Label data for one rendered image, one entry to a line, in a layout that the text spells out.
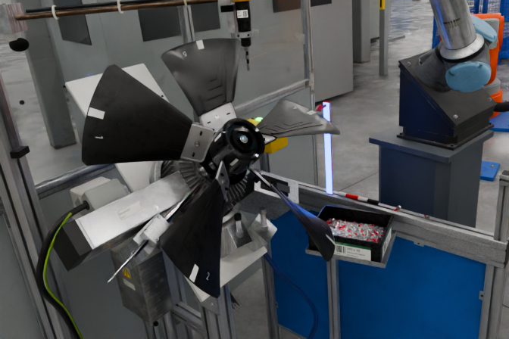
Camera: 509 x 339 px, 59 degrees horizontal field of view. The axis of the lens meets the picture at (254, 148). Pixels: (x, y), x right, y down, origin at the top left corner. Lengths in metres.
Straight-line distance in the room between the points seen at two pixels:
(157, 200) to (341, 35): 4.87
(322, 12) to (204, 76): 4.35
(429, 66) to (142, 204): 1.00
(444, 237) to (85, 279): 1.27
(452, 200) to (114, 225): 1.11
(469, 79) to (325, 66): 4.28
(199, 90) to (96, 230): 0.45
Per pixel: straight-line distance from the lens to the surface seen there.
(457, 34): 1.37
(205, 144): 1.11
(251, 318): 2.40
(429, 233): 1.46
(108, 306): 1.99
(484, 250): 1.43
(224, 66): 1.25
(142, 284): 1.43
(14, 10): 1.33
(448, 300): 1.59
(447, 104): 1.60
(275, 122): 1.28
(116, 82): 1.04
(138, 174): 1.26
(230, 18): 1.12
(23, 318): 1.83
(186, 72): 1.26
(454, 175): 1.64
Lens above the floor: 1.59
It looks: 21 degrees down
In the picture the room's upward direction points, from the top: 6 degrees counter-clockwise
